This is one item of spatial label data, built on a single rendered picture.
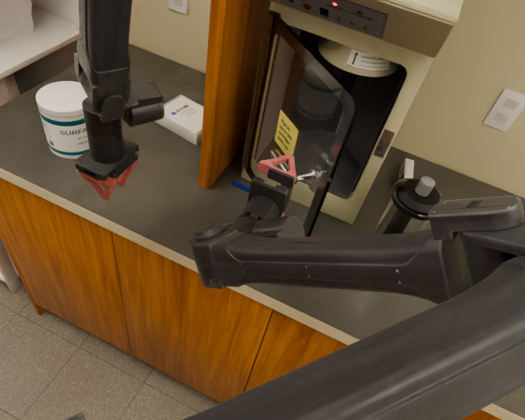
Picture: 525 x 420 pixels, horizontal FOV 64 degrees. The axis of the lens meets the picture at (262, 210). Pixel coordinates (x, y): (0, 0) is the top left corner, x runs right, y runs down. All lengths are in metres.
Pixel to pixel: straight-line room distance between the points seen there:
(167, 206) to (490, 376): 0.87
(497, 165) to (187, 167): 0.93
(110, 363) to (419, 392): 1.68
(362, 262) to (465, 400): 0.19
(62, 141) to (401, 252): 0.92
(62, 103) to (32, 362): 1.13
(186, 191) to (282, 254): 0.63
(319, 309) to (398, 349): 0.67
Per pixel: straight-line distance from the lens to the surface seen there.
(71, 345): 1.94
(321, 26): 0.87
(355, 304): 0.97
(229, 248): 0.55
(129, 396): 1.82
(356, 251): 0.43
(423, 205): 0.87
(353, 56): 0.90
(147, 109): 0.75
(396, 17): 0.74
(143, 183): 1.11
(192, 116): 1.26
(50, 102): 1.13
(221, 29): 0.85
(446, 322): 0.29
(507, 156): 1.45
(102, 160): 0.79
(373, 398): 0.25
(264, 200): 0.70
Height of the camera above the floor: 1.72
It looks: 47 degrees down
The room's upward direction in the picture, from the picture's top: 13 degrees clockwise
